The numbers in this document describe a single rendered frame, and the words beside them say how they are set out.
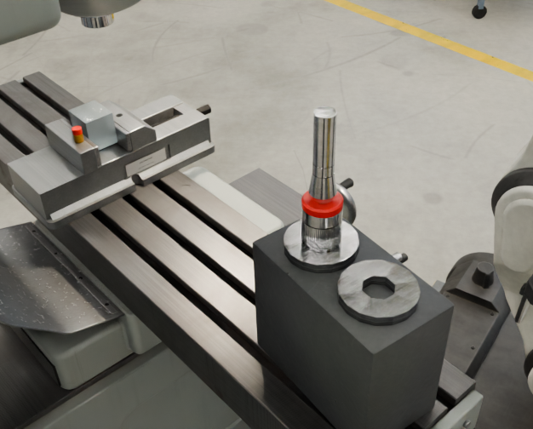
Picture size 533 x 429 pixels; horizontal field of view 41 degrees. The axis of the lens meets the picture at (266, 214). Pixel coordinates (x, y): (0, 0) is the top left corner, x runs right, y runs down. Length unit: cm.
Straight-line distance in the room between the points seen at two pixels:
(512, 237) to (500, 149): 204
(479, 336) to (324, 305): 79
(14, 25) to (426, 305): 57
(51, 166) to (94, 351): 32
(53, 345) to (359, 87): 262
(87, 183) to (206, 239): 23
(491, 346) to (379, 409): 75
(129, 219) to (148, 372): 28
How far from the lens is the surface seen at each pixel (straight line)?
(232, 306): 104
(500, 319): 159
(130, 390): 131
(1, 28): 90
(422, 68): 377
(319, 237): 81
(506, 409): 146
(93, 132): 124
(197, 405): 149
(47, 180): 123
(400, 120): 331
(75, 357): 119
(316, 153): 76
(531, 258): 118
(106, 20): 108
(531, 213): 113
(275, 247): 85
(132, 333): 120
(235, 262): 111
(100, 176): 124
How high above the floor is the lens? 170
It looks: 39 degrees down
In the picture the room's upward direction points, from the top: 2 degrees counter-clockwise
